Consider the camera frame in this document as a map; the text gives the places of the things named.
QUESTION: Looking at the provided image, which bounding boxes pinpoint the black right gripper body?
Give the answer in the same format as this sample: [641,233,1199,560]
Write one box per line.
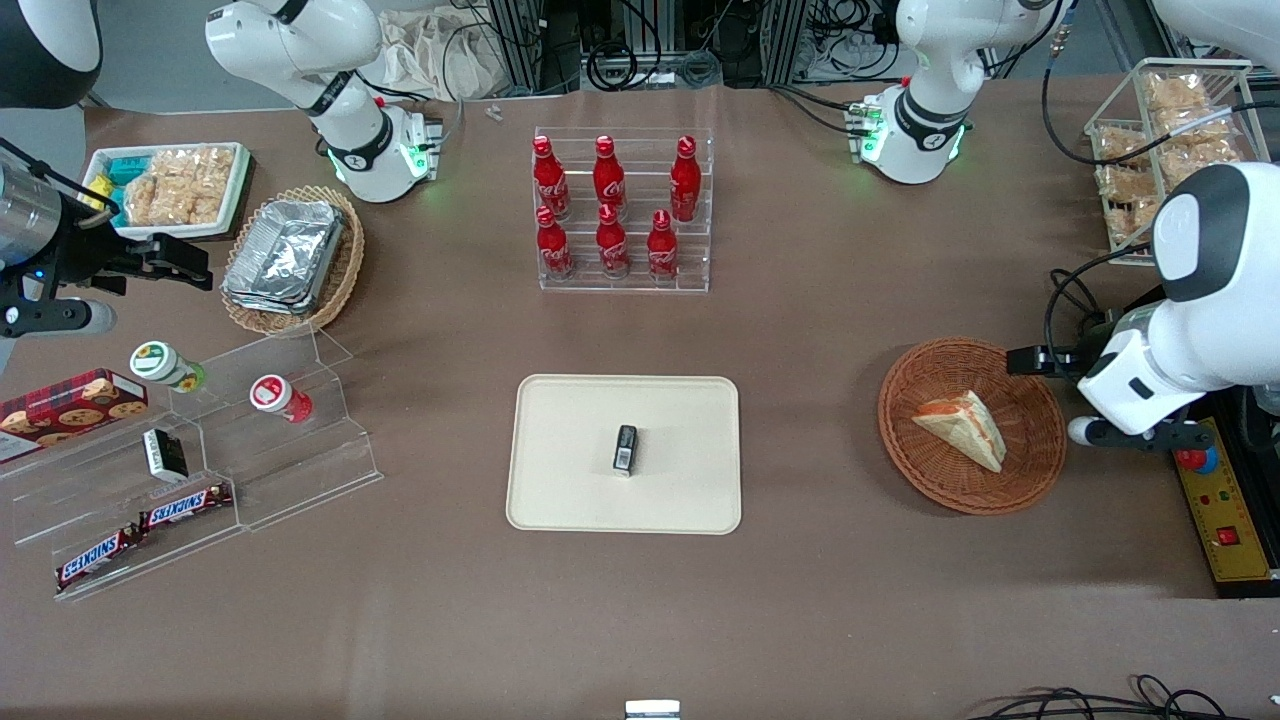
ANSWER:
[38,222,151,301]

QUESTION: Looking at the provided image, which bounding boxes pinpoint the brown round wicker basket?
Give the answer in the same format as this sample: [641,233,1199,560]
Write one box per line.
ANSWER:
[877,337,1068,517]

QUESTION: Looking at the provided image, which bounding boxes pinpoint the aluminium foil tray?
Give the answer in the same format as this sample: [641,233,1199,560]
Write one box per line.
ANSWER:
[221,284,323,317]
[222,199,347,307]

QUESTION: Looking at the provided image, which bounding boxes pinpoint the triangular wrapped sandwich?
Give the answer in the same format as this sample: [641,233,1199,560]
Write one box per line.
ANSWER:
[911,389,1007,474]

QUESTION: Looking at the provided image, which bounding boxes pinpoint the light oval wicker basket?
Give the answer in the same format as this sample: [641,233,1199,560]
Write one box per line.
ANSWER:
[219,185,367,338]

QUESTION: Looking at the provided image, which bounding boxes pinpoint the cream plastic serving tray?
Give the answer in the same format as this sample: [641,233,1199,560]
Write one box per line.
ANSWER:
[505,374,743,536]

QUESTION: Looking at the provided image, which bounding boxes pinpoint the white rectangular snack container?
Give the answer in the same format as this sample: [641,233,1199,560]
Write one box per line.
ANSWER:
[83,141,252,243]

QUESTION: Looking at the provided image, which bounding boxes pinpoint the rice cracker packet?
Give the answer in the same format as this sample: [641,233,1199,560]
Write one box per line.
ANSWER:
[1150,105,1244,193]
[124,165,167,227]
[1144,71,1218,113]
[195,147,237,226]
[1094,124,1163,249]
[155,148,203,227]

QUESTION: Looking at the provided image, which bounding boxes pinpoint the green sunflower lid jar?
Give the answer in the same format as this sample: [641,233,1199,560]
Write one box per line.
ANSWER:
[129,340,209,394]

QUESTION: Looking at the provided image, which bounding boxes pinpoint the red tartan cookie box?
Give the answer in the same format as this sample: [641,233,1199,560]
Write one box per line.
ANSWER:
[0,368,150,464]

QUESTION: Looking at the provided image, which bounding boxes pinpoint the red strawberry lid jar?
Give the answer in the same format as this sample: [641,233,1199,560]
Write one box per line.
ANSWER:
[249,373,315,425]

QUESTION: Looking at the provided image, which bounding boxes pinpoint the black and white carton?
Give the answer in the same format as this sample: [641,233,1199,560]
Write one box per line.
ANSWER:
[142,427,190,484]

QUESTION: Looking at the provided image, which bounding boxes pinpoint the yellow control button box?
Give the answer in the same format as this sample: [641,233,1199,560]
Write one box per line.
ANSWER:
[1170,414,1280,587]

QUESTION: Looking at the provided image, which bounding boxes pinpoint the clear acrylic stepped stand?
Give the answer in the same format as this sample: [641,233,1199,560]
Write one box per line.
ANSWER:
[0,398,247,603]
[168,324,385,533]

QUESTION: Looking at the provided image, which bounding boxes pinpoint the Snickers chocolate bar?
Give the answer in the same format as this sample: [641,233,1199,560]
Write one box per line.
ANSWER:
[138,482,235,532]
[54,526,147,594]

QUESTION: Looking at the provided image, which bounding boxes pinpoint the white cloth bag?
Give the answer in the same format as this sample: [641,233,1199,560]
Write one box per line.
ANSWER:
[378,6,503,102]

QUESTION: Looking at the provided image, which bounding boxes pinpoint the red cola bottle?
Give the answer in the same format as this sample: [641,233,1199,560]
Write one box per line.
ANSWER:
[668,135,703,224]
[595,203,632,280]
[535,205,577,282]
[646,208,682,282]
[591,134,628,213]
[532,135,572,222]

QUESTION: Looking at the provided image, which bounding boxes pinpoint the clear acrylic bottle rack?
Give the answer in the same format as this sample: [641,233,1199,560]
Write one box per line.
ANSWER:
[533,126,714,294]

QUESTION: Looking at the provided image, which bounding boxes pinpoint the looped black gripper cable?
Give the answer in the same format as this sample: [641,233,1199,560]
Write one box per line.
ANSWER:
[1043,243,1113,353]

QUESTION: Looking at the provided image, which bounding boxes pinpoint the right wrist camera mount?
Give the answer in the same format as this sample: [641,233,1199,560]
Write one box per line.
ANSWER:
[0,297,118,340]

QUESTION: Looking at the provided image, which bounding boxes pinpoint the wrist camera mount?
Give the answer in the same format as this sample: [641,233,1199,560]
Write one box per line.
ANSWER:
[1067,414,1218,453]
[0,297,118,340]

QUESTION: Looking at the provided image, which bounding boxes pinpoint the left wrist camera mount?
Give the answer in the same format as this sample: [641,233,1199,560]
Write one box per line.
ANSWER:
[1067,414,1218,453]

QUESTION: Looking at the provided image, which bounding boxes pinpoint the wire basket with snack bags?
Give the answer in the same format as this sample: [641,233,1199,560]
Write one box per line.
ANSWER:
[1084,57,1272,267]

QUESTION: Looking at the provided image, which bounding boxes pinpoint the long black arm cable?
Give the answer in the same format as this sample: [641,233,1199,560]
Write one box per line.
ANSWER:
[1039,28,1280,167]

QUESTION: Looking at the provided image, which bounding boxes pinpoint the black floor cables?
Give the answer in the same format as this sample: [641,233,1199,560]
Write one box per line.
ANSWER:
[968,674,1280,720]

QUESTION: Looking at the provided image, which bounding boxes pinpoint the aluminium profile frame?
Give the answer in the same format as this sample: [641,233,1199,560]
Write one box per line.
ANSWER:
[486,0,587,97]

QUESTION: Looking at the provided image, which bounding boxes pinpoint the coiled black cable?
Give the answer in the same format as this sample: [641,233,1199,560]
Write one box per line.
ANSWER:
[584,38,657,94]

